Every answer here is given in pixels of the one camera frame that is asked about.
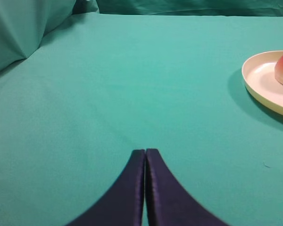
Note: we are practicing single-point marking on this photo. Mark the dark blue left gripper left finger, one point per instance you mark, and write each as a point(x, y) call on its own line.
point(122, 203)

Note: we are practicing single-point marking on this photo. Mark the yellow plastic plate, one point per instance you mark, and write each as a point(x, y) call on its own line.
point(259, 78)

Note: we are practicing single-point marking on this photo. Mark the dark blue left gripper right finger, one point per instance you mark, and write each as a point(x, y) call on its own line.
point(168, 203)

